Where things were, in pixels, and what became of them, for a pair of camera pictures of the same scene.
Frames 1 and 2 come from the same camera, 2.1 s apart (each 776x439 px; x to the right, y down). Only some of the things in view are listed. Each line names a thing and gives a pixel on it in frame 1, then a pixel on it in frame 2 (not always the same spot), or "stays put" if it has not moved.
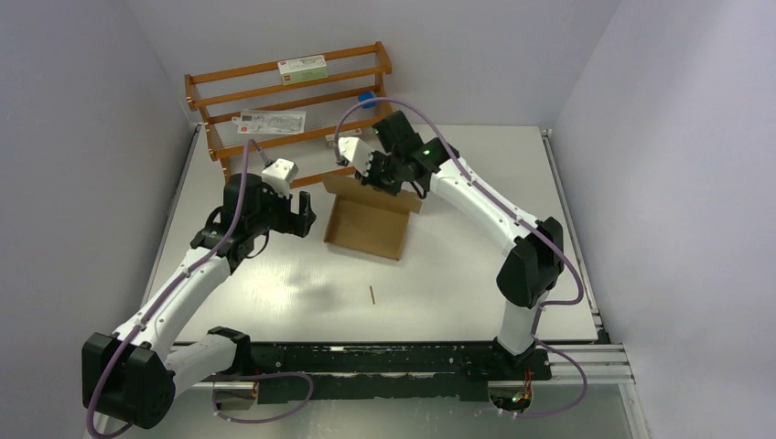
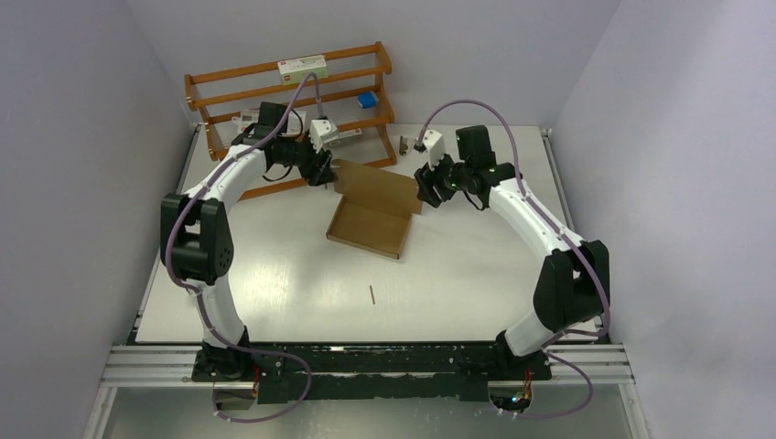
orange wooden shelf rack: [290, 112] stays put
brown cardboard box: [365, 218] stays put
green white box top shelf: [301, 69] stays put
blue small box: [366, 96] stays put
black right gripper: [371, 181] -> [425, 180]
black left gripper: [291, 222] -> [320, 172]
